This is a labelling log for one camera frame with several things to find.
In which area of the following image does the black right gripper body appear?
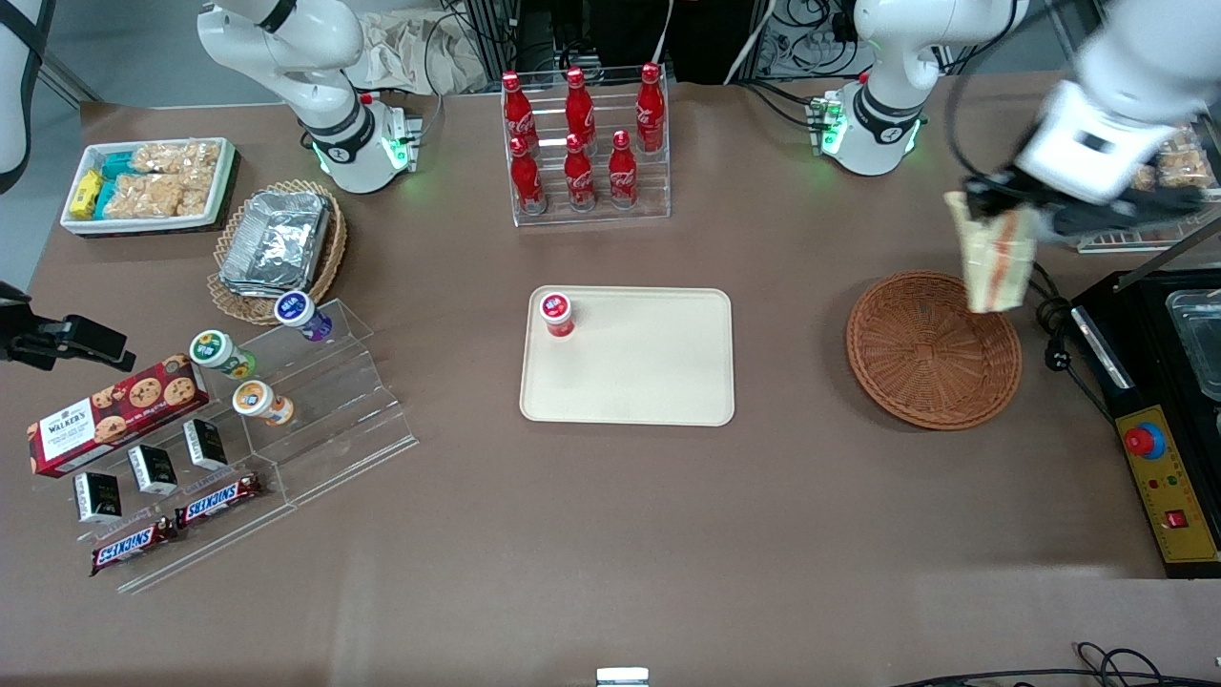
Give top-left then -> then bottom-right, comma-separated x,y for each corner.
0,281 -> 39,369

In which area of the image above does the crumpled beige bag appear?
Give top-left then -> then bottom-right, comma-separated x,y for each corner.
361,10 -> 489,96

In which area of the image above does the red cola bottle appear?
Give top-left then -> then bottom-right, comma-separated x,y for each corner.
510,136 -> 547,216
636,62 -> 666,154
565,67 -> 597,144
502,72 -> 537,154
609,131 -> 638,209
564,134 -> 597,211

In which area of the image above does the grey metal rod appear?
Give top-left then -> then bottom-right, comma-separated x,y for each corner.
1111,218 -> 1221,292

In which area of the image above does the clear bag of crackers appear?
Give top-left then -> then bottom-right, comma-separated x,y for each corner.
105,174 -> 187,219
181,172 -> 222,216
1156,132 -> 1218,189
132,141 -> 222,177

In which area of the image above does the black power cable with plug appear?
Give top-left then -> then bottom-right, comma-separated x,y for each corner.
1028,260 -> 1122,421

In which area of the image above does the black cables bundle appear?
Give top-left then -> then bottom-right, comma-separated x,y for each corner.
887,641 -> 1221,687

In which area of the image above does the red Walkers cookie box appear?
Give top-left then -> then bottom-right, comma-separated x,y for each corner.
27,353 -> 211,478

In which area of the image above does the clear acrylic tiered shelf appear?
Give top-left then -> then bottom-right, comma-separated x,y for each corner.
33,298 -> 419,594

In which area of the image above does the yellow snack packet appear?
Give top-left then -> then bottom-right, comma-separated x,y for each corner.
69,170 -> 104,219

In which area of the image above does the black machine, yellow panel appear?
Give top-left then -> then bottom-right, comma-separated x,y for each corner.
1068,267 -> 1221,580

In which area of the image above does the stack of foil trays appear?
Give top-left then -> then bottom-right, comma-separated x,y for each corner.
218,190 -> 333,297

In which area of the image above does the triangle sandwich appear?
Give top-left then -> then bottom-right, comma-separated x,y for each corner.
944,191 -> 1041,314

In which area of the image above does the small black white box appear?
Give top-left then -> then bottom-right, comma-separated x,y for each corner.
183,418 -> 230,471
127,445 -> 179,495
73,471 -> 123,524

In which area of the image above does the brown wicker basket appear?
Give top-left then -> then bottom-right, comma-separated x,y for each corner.
845,271 -> 1024,431

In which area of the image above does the white rectangular snack bin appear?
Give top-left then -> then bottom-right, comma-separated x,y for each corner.
59,136 -> 238,236

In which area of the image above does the red gum bottle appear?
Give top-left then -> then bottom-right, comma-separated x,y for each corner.
539,291 -> 576,340

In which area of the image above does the green gum bottle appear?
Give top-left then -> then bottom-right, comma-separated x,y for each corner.
189,329 -> 257,380

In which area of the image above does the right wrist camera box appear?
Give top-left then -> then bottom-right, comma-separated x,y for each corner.
36,318 -> 136,373

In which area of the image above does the light wicker basket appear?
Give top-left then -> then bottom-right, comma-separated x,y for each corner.
207,178 -> 348,326

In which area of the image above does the clear plastic container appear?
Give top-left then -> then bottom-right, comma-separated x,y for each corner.
1166,289 -> 1221,402

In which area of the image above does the purple gum bottle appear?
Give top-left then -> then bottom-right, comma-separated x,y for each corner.
274,290 -> 335,343

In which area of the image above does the white wire rack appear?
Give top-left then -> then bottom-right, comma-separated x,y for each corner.
1076,122 -> 1221,254

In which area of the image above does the clear acrylic bottle rack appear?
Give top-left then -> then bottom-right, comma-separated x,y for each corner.
503,65 -> 672,228

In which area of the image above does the orange gum bottle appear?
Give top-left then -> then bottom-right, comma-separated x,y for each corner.
232,380 -> 295,427

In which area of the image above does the cream plastic tray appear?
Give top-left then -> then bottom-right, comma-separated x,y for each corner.
519,286 -> 736,427

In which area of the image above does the Snickers chocolate bar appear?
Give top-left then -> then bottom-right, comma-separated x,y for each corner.
175,474 -> 263,528
91,518 -> 179,576

